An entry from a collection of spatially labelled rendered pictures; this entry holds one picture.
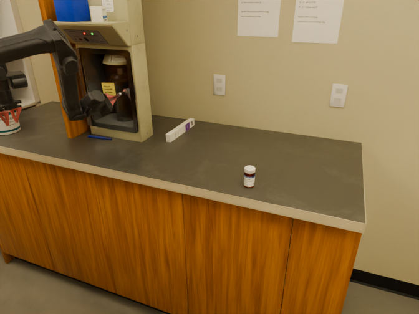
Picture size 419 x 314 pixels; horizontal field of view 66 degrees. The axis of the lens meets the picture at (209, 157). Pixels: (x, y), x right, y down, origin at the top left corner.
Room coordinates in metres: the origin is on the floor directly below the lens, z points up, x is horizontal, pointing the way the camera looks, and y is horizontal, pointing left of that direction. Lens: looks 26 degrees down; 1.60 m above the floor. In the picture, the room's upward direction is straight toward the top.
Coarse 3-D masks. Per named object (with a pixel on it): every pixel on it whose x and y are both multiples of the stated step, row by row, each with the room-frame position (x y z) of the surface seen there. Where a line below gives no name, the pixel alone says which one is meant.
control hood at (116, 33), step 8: (56, 24) 1.51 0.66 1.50; (64, 24) 1.50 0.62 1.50; (72, 24) 1.48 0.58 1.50; (80, 24) 1.46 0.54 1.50; (88, 24) 1.45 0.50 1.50; (96, 24) 1.43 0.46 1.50; (104, 24) 1.42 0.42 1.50; (112, 24) 1.40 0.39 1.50; (120, 24) 1.45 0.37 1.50; (128, 24) 1.50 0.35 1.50; (64, 32) 1.55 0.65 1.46; (104, 32) 1.46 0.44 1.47; (112, 32) 1.44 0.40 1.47; (120, 32) 1.44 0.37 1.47; (128, 32) 1.50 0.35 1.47; (72, 40) 1.58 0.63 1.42; (112, 40) 1.49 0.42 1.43; (120, 40) 1.47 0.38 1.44; (128, 40) 1.49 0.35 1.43
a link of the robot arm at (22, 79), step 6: (0, 72) 1.34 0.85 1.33; (12, 72) 1.41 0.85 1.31; (18, 72) 1.42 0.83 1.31; (0, 78) 1.34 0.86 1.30; (6, 78) 1.35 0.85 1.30; (12, 78) 1.39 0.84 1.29; (18, 78) 1.41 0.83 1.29; (24, 78) 1.42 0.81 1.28; (18, 84) 1.40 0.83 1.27; (24, 84) 1.42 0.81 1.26
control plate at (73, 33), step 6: (66, 30) 1.52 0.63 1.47; (72, 30) 1.51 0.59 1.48; (78, 30) 1.50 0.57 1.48; (84, 30) 1.48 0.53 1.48; (72, 36) 1.55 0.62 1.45; (78, 36) 1.54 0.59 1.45; (84, 36) 1.52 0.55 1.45; (90, 36) 1.51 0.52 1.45; (96, 36) 1.49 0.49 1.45; (102, 36) 1.48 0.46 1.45; (84, 42) 1.56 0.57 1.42; (90, 42) 1.55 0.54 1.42; (96, 42) 1.53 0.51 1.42; (102, 42) 1.52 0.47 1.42
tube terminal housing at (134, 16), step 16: (96, 0) 1.57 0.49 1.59; (128, 0) 1.52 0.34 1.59; (112, 16) 1.54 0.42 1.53; (128, 16) 1.51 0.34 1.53; (96, 48) 1.58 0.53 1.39; (112, 48) 1.55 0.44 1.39; (128, 48) 1.51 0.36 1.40; (144, 48) 1.60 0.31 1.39; (144, 64) 1.59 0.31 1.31; (144, 80) 1.58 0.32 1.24; (144, 96) 1.56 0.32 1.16; (144, 112) 1.55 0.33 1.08; (96, 128) 1.61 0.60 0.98; (144, 128) 1.54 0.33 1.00
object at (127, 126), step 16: (80, 48) 1.60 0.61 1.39; (96, 64) 1.57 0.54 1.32; (112, 64) 1.54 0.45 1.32; (128, 64) 1.50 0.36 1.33; (96, 80) 1.58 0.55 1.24; (112, 80) 1.54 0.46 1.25; (128, 80) 1.50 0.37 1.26; (128, 96) 1.51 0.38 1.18; (112, 112) 1.55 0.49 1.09; (128, 112) 1.51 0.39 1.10; (112, 128) 1.56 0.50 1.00; (128, 128) 1.52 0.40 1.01
